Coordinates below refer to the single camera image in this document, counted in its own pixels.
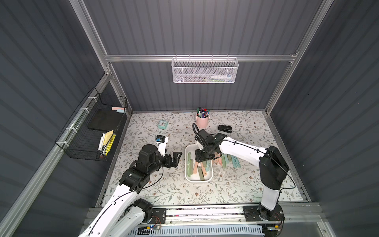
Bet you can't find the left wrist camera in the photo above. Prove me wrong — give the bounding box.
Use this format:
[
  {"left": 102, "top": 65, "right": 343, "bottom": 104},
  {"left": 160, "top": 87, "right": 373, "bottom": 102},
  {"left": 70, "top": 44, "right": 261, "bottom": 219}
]
[{"left": 155, "top": 135, "right": 168, "bottom": 157}]

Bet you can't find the olive green fruit knife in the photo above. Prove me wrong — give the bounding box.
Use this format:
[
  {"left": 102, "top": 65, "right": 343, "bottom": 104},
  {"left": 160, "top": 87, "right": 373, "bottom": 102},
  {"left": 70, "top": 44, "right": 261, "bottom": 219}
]
[{"left": 197, "top": 166, "right": 205, "bottom": 181}]

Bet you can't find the black stapler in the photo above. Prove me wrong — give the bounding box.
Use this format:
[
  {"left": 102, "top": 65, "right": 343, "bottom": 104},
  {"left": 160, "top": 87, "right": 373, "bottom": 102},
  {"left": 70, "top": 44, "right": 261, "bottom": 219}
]
[{"left": 218, "top": 125, "right": 233, "bottom": 133}]

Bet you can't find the pink folding fruit knife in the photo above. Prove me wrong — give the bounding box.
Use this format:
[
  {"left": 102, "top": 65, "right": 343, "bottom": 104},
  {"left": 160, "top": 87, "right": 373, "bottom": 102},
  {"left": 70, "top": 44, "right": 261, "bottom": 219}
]
[{"left": 218, "top": 154, "right": 223, "bottom": 166}]

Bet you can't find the white oval storage box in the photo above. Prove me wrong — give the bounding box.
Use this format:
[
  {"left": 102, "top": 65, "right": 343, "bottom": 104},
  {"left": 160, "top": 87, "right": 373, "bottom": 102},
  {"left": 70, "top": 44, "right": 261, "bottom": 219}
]
[{"left": 185, "top": 145, "right": 214, "bottom": 183}]

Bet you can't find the pink pen cup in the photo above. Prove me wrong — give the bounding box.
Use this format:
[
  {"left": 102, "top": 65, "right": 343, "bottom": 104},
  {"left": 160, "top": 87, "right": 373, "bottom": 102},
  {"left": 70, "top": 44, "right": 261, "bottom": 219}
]
[{"left": 196, "top": 116, "right": 209, "bottom": 130}]

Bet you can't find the black notebook in basket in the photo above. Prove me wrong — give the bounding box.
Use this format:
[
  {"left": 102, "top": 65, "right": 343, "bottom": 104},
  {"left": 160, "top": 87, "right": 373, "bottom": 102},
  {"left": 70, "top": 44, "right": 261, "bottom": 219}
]
[{"left": 87, "top": 109, "right": 124, "bottom": 132}]

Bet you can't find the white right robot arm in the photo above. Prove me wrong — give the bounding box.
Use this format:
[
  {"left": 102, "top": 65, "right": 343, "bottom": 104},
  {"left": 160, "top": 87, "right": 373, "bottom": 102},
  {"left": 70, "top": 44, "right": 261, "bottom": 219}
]
[{"left": 192, "top": 123, "right": 294, "bottom": 221}]

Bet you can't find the black wire side basket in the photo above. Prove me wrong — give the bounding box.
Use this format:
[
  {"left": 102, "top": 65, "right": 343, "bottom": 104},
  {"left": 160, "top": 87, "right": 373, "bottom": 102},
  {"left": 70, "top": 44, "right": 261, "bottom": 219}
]
[{"left": 56, "top": 88, "right": 128, "bottom": 162}]

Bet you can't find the yellow notepad in basket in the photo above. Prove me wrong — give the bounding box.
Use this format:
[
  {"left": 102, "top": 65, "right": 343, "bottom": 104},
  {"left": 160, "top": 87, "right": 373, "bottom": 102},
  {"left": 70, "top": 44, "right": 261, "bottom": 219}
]
[{"left": 98, "top": 130, "right": 116, "bottom": 157}]

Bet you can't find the white wire wall basket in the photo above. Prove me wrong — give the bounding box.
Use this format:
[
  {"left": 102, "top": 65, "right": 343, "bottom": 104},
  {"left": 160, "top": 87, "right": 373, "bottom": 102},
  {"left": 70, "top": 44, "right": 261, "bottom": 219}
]
[{"left": 171, "top": 57, "right": 239, "bottom": 84}]

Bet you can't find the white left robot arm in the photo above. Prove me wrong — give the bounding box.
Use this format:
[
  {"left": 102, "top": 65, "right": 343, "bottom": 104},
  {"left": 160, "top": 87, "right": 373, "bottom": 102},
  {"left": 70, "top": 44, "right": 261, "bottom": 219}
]
[{"left": 80, "top": 144, "right": 183, "bottom": 237}]

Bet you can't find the small teal box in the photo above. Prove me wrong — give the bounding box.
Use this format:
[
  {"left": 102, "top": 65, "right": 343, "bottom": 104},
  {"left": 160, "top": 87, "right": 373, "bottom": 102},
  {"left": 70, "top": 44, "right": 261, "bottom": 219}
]
[{"left": 157, "top": 120, "right": 169, "bottom": 130}]

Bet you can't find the white tube in basket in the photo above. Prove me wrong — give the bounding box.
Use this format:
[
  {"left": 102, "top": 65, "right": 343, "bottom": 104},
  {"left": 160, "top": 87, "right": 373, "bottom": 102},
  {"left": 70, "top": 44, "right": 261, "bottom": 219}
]
[{"left": 211, "top": 75, "right": 233, "bottom": 83}]

